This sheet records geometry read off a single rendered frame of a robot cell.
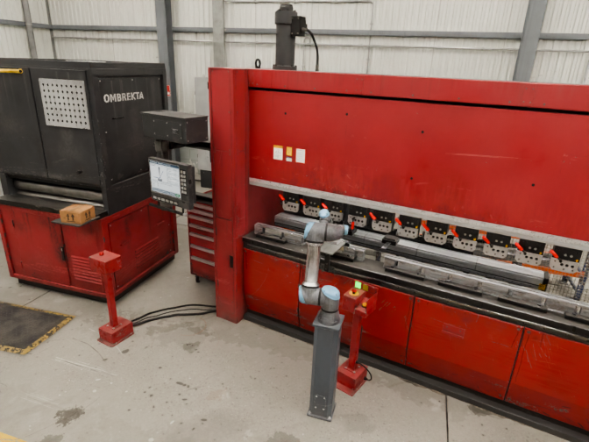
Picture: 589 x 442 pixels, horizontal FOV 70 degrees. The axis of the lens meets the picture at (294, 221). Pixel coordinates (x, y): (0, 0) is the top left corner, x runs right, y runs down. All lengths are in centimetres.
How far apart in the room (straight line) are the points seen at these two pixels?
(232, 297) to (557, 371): 260
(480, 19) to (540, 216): 481
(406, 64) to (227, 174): 452
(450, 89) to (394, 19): 456
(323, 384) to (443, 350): 96
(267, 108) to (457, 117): 145
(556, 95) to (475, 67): 453
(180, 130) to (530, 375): 303
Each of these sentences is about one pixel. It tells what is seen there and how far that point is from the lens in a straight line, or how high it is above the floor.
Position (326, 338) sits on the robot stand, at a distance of 283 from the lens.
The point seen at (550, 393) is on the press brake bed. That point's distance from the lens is 351.
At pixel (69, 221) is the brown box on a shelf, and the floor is 101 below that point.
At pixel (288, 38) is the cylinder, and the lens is 349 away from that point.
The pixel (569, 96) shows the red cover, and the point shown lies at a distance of 292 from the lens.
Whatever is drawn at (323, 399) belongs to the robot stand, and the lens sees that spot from 315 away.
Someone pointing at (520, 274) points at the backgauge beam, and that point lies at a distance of 350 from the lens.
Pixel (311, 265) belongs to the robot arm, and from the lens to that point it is 269.
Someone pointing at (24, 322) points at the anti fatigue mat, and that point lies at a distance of 470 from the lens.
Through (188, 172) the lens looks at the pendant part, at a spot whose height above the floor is 155.
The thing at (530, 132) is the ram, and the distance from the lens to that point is 295.
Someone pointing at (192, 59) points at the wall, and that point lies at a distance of 856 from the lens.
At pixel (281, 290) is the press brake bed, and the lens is 377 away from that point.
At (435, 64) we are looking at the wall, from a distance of 737.
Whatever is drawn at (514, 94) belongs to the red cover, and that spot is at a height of 223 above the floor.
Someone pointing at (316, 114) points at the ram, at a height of 200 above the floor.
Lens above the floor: 236
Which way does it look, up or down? 21 degrees down
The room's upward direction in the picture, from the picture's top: 2 degrees clockwise
